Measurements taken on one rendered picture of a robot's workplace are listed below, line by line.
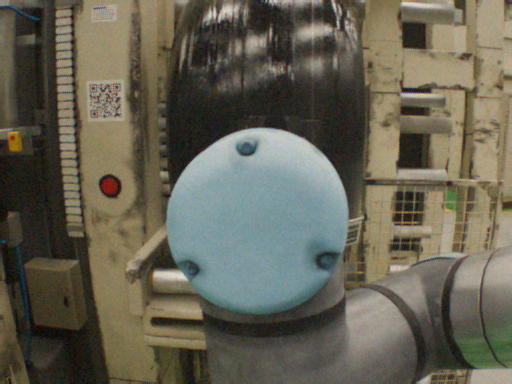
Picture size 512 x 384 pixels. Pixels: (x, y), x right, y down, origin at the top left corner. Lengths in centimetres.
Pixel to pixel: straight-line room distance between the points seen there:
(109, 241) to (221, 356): 71
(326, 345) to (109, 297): 78
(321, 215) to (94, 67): 74
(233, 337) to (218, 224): 6
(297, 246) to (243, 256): 2
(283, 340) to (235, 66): 47
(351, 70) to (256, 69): 13
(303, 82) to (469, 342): 43
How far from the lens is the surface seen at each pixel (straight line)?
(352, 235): 70
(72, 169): 93
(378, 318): 27
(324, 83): 61
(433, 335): 29
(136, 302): 82
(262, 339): 21
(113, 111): 86
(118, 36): 86
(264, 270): 18
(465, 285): 28
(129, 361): 104
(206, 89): 62
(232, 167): 17
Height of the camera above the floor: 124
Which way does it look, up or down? 13 degrees down
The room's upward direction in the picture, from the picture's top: straight up
